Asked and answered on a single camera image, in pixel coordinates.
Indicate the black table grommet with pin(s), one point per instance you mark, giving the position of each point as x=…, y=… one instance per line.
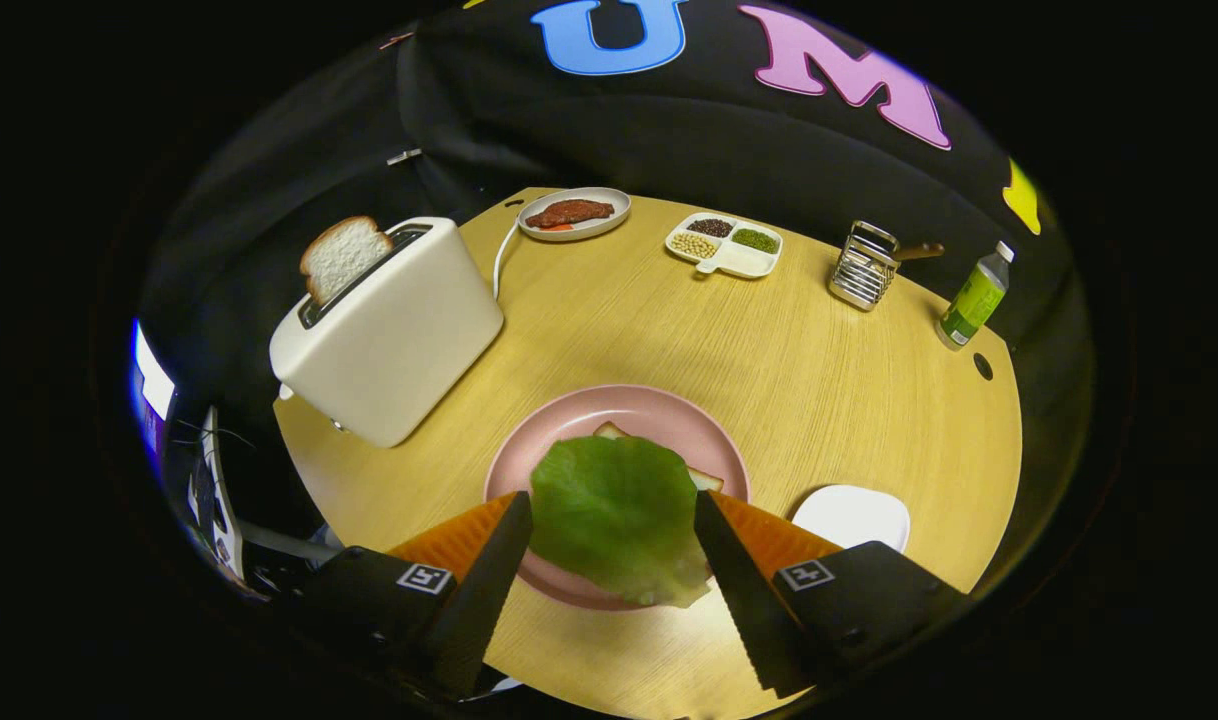
x=983, y=366

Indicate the green lettuce leaf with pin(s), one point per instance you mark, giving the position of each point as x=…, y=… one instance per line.
x=619, y=520

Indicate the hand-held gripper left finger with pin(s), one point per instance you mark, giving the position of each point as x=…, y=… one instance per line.
x=484, y=600

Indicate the pink round plate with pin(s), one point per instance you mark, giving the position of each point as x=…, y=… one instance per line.
x=619, y=410

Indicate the green label plastic bottle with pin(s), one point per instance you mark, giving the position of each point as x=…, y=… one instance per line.
x=972, y=305

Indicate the red meat slice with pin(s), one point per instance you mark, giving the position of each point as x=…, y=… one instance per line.
x=569, y=212

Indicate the pile of dark beans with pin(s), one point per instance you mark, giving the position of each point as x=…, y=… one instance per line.
x=710, y=227

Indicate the white oval plate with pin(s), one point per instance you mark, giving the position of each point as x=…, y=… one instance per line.
x=619, y=205

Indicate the white bread slice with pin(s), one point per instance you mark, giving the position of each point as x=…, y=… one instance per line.
x=344, y=255
x=707, y=480

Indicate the white divided dish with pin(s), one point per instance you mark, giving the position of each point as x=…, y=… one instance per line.
x=744, y=262

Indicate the pile of yellow beans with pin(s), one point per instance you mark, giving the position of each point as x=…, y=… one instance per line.
x=693, y=245

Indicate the pile of green beans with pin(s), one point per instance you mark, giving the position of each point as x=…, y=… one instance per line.
x=756, y=240

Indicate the white cloth clip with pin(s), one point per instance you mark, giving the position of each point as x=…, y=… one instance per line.
x=404, y=156

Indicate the white toaster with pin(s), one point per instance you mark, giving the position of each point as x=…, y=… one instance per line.
x=399, y=340

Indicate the bright screen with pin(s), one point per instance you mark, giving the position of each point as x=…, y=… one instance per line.
x=152, y=385

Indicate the white square plate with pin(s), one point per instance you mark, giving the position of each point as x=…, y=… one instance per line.
x=854, y=515

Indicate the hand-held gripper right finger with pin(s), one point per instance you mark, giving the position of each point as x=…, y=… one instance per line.
x=744, y=600

